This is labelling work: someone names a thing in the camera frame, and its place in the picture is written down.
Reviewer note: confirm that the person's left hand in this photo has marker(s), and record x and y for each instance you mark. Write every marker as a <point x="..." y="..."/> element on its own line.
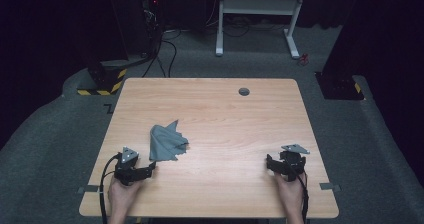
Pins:
<point x="121" y="195"/>

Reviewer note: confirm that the black stand base yellow mark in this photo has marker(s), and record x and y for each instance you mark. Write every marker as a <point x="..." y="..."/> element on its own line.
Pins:
<point x="338" y="85"/>

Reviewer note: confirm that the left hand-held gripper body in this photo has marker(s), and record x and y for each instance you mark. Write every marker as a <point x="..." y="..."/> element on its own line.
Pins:
<point x="126" y="170"/>

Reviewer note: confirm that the grey round table grommet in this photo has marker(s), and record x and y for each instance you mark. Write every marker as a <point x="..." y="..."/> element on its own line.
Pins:
<point x="244" y="91"/>

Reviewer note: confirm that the grey cloth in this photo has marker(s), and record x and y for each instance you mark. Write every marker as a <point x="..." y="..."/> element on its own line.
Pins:
<point x="165" y="142"/>

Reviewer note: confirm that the white metal stand frame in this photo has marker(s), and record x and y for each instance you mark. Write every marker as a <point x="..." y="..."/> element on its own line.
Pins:
<point x="258" y="6"/>

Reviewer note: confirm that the small red object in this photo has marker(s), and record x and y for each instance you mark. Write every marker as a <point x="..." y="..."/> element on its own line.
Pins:
<point x="303" y="59"/>

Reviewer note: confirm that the person's right hand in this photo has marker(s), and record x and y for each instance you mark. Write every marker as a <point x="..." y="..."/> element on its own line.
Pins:
<point x="293" y="194"/>

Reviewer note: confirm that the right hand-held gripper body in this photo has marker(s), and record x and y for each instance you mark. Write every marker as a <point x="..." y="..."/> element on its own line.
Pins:
<point x="292" y="164"/>

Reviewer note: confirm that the black yellow striped stand base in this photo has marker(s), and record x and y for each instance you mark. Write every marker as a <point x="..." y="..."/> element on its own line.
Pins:
<point x="106" y="84"/>

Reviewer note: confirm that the dark equipment rack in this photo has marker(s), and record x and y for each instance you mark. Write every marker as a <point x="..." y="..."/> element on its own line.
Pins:
<point x="143" y="20"/>

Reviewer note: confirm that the grey tape strip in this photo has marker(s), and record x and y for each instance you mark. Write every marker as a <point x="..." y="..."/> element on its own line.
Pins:
<point x="330" y="186"/>
<point x="89" y="188"/>

